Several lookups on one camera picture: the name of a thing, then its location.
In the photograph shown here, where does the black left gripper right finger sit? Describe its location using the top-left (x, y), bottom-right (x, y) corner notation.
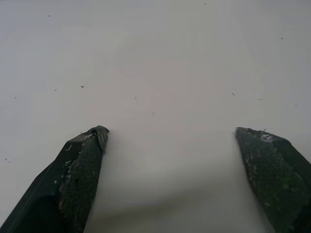
top-left (234, 127), bottom-right (311, 233)

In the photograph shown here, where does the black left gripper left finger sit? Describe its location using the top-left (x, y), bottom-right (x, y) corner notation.
top-left (0, 125), bottom-right (110, 233)

